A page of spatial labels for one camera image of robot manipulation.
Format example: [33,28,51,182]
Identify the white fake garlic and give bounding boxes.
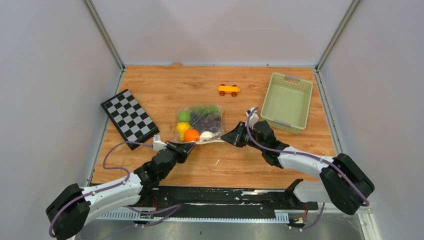
[199,131,216,142]

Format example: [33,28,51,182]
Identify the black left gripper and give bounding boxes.
[160,140,195,180]

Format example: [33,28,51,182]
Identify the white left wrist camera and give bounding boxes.
[152,134,167,152]

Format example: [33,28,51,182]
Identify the fake orange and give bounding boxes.
[182,128,201,142]

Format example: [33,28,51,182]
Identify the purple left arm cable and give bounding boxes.
[48,141,182,239]

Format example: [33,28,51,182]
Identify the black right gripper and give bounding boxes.
[221,121,265,152]

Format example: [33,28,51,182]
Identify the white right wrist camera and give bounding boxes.
[246,107,259,128]

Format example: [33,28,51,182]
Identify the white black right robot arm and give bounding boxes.
[221,121,375,215]

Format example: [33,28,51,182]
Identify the fake green lime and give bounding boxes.
[177,110,191,123]

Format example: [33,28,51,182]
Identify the yellow toy car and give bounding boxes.
[217,84,241,97]

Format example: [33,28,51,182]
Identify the clear zip top bag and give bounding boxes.
[174,104,224,144]

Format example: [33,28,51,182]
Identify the fake yellow lemon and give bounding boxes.
[176,122,191,142]

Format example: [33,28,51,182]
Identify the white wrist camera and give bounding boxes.
[246,107,259,128]
[152,134,167,152]

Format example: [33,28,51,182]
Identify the black white checkerboard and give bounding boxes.
[100,89,160,151]

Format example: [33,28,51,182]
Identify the green fake grapes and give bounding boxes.
[189,104,221,116]

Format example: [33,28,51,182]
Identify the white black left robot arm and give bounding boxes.
[45,140,196,240]

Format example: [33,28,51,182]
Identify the dark purple fake grapes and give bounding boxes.
[189,112,222,134]

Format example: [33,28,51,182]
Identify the pale green plastic basket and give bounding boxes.
[260,72,313,135]

